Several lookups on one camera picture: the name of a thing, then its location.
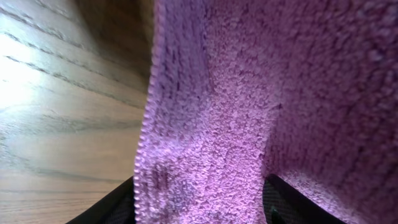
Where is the purple microfiber cloth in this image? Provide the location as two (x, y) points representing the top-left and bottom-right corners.
(134, 0), (397, 223)

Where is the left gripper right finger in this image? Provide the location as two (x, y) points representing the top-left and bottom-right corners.
(262, 174), (345, 224)

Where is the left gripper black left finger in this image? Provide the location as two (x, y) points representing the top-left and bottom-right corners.
(67, 177), (136, 224)

